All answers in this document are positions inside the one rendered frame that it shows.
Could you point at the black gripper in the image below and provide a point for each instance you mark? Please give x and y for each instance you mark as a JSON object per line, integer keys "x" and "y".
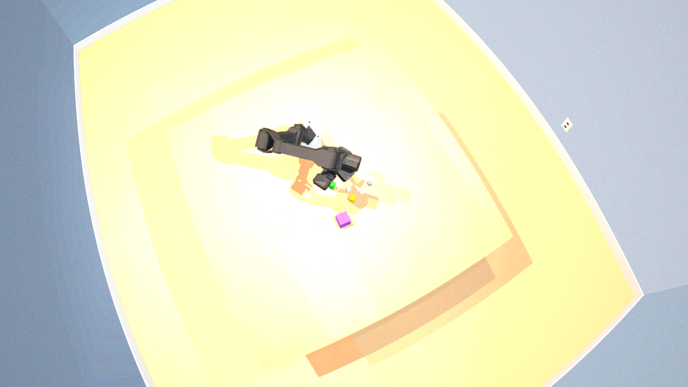
{"x": 324, "y": 179}

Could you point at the purple block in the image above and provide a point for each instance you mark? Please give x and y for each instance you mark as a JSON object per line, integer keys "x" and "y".
{"x": 343, "y": 219}

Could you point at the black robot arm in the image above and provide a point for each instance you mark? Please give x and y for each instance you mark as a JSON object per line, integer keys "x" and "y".
{"x": 343, "y": 164}

